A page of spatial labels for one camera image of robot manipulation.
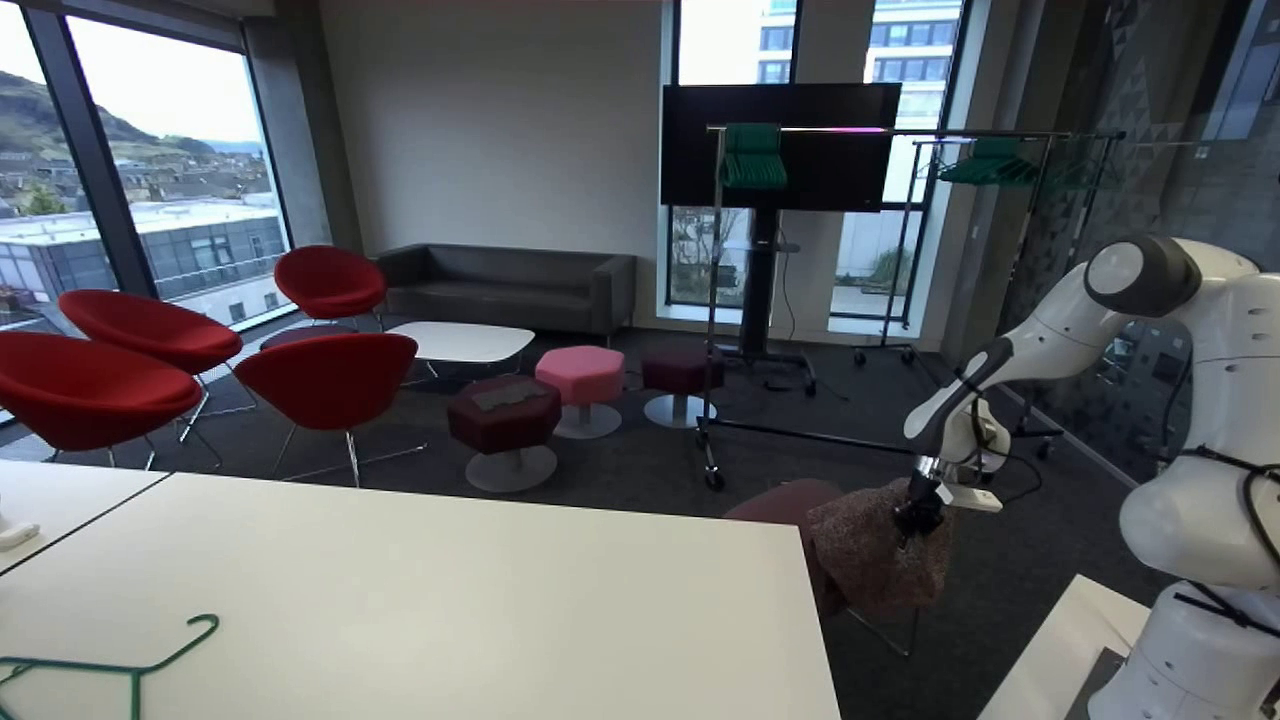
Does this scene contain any metal clothes rack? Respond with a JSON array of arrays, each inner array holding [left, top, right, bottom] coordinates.
[[696, 122, 1073, 493]]

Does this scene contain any group of red lounge chairs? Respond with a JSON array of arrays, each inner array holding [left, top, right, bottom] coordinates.
[[0, 289, 431, 489]]

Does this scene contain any white coffee table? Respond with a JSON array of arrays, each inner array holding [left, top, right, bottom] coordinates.
[[384, 320, 538, 383]]

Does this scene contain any red lounge chair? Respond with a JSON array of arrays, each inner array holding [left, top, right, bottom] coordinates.
[[273, 244, 390, 333]]

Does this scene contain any green clothes hanger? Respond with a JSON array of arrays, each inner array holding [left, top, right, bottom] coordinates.
[[0, 613, 221, 720]]

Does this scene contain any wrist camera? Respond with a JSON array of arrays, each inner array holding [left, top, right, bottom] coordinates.
[[938, 484, 1003, 514]]

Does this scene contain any pink hexagonal stool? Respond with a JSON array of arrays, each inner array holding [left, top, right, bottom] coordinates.
[[534, 345, 628, 442]]

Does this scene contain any brown fuzzy clothing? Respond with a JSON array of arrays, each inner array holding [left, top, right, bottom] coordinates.
[[805, 478, 957, 614]]

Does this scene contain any bundle of green hangers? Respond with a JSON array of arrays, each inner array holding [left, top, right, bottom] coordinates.
[[936, 137, 1043, 188], [719, 122, 790, 191]]

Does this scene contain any large window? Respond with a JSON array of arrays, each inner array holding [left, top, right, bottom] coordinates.
[[0, 0, 293, 336]]

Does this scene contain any dark red hexagonal stool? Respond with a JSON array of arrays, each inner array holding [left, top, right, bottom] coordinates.
[[446, 374, 564, 494], [639, 344, 728, 430]]

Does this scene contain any dark red chair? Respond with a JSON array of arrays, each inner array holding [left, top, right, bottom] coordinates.
[[722, 478, 922, 658]]

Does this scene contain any tall window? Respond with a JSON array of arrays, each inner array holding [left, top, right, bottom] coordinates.
[[664, 0, 969, 336]]

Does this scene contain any black screen on stand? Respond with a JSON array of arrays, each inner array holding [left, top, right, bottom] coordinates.
[[659, 82, 904, 396]]

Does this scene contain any dark grey sofa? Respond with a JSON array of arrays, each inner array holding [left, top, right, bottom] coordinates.
[[374, 242, 639, 343]]

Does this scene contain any black clothes rack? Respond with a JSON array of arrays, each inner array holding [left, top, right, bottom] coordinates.
[[853, 129, 1128, 369]]

